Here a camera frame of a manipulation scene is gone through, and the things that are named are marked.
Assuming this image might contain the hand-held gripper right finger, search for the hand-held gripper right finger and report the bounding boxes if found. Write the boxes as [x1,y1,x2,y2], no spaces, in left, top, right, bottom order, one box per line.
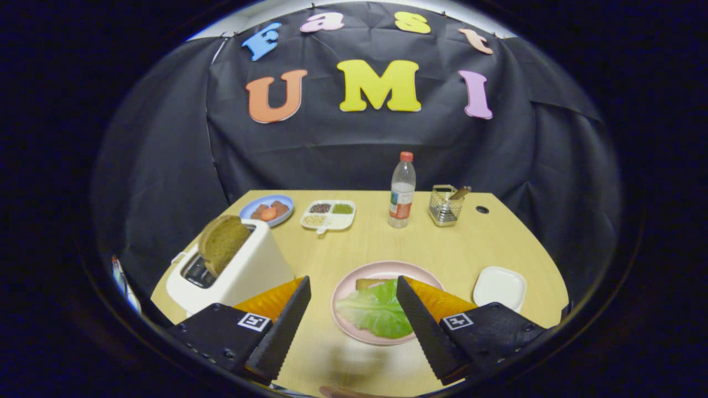
[395,275,548,386]

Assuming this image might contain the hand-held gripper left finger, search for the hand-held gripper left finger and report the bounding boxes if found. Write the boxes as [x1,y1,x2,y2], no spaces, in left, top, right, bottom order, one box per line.
[166,276,312,386]

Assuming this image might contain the green lettuce leaf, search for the green lettuce leaf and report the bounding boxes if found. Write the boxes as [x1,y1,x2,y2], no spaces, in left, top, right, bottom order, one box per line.
[335,279,414,340]

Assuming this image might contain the brown toast slice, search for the brown toast slice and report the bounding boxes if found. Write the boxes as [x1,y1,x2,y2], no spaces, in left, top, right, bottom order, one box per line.
[197,214,252,278]

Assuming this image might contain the white toaster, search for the white toaster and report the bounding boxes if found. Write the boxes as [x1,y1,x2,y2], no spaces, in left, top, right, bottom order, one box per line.
[165,218,295,317]

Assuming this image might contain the brown bread slice with ham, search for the brown bread slice with ham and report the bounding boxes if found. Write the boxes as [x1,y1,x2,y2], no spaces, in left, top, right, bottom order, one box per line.
[355,278,399,291]

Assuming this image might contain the pink round plate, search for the pink round plate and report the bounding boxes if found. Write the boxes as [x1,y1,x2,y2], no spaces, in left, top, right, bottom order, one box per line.
[331,260,446,347]

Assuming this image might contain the white square plate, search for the white square plate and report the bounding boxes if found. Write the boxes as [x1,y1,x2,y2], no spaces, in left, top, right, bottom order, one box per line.
[472,266,527,313]

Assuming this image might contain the red sausage and tomato pieces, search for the red sausage and tomato pieces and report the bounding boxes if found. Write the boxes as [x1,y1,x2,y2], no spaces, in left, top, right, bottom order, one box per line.
[251,201,290,222]

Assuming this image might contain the metal mesh utensil holder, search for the metal mesh utensil holder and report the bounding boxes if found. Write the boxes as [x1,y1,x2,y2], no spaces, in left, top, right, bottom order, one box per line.
[429,185,464,228]

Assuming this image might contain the white divided tray with beans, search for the white divided tray with beans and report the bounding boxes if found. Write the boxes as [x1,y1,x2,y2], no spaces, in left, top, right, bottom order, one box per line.
[300,200,356,235]

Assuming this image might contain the small blue plate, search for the small blue plate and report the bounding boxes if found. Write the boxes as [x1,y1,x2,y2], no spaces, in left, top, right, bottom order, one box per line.
[239,194,295,228]

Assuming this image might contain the clear plastic water bottle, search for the clear plastic water bottle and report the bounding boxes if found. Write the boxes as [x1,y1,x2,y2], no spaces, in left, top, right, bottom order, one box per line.
[388,151,417,229]

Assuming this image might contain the black backdrop cloth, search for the black backdrop cloth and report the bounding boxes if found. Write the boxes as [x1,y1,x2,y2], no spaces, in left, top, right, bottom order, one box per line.
[91,0,620,310]

